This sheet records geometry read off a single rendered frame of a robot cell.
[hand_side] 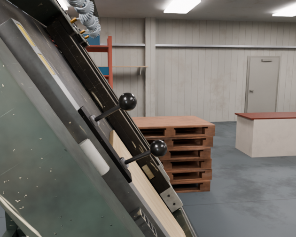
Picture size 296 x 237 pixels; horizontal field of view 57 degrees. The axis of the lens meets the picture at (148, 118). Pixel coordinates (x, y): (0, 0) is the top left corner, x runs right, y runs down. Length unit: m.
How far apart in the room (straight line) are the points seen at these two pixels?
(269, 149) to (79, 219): 5.54
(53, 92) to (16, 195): 0.27
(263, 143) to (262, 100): 4.45
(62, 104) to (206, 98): 8.73
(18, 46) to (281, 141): 5.58
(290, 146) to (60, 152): 5.81
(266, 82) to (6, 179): 9.83
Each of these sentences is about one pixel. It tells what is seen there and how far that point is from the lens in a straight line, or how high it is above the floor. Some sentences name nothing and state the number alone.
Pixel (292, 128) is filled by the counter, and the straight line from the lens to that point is 5.98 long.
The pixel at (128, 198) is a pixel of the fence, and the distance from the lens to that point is 0.65.
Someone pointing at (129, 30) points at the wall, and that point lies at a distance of 8.80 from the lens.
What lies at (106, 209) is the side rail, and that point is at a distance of 0.38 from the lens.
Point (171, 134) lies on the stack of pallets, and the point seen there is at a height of 0.81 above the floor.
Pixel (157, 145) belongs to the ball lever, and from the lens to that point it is 0.57.
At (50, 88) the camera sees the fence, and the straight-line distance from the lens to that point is 0.60.
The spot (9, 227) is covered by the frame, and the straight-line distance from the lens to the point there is 2.98.
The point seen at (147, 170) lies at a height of 1.12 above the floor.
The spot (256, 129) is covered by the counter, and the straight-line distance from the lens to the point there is 5.59.
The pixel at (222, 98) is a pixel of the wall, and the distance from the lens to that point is 9.45.
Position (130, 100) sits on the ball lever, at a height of 1.54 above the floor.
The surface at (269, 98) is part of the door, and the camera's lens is 10.15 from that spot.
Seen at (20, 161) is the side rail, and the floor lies 1.49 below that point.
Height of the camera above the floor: 1.59
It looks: 9 degrees down
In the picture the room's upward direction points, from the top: straight up
